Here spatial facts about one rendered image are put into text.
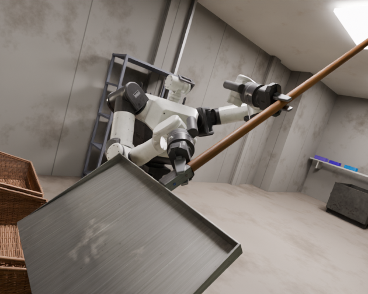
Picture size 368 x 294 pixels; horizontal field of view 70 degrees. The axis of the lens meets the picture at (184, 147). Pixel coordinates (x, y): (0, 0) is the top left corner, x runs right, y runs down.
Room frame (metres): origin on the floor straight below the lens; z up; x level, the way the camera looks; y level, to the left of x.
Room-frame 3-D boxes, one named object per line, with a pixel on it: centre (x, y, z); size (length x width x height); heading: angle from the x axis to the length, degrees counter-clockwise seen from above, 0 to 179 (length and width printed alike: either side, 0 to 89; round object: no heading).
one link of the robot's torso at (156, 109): (1.30, 0.15, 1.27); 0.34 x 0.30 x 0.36; 126
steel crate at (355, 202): (6.37, -4.48, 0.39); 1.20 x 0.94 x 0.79; 133
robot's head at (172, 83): (1.25, 0.11, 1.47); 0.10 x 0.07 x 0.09; 126
